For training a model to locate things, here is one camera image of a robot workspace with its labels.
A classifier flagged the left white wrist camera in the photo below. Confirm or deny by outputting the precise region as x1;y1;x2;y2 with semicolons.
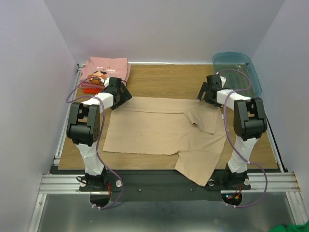
103;77;111;88

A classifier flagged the pink printed folded t shirt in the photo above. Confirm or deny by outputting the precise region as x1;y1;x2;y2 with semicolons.
80;57;131;87

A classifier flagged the plain pink folded t shirt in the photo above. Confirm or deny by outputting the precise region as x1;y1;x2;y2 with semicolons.
80;64;131;89

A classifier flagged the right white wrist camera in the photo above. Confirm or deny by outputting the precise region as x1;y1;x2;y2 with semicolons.
219;75;230;89

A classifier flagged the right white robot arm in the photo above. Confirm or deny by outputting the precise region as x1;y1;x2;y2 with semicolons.
197;73;267;190

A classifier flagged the teal plastic bin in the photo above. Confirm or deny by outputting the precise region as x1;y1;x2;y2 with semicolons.
212;52;262;97

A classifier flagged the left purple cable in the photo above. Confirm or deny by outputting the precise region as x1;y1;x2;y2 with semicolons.
66;82;124;210

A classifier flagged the purple cable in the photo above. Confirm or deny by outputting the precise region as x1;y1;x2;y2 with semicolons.
216;69;268;209
66;82;124;210

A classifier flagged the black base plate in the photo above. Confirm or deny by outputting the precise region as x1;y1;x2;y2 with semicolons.
79;169;252;203

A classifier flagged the green cloth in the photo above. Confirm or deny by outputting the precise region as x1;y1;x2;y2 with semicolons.
269;222;309;232

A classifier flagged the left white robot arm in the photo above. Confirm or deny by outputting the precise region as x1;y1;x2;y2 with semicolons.
66;77;132;191

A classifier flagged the beige t shirt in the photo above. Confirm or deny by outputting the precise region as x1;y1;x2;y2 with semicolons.
103;97;226;186

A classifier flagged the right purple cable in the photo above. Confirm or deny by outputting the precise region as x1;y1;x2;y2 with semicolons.
216;69;268;209

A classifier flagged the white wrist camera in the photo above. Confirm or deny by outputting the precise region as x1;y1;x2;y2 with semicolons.
103;77;111;88
219;75;230;89

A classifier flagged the aluminium table frame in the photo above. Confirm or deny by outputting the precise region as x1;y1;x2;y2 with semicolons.
26;63;303;232

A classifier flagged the red folded t shirt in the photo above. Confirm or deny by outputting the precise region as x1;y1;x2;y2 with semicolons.
83;88;102;94

